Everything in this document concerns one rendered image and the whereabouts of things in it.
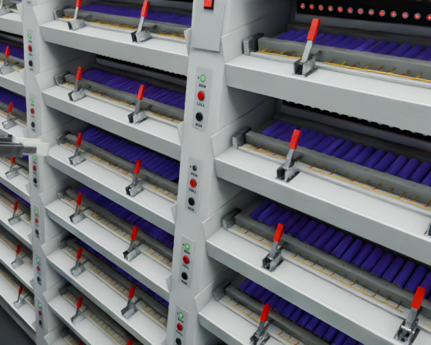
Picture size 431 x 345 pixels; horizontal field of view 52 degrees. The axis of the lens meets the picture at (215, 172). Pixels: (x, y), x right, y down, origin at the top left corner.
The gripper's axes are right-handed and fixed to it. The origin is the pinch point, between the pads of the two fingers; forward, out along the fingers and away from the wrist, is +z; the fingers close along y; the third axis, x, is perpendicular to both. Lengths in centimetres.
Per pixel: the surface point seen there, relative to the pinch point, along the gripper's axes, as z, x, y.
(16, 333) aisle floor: 40, -95, -59
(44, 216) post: 25, -31, -31
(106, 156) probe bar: 26.0, -3.0, -6.0
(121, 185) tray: 23.0, -7.4, 6.5
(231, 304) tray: 30, -24, 44
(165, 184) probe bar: 26.0, -3.0, 19.4
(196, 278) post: 22.9, -19.1, 38.2
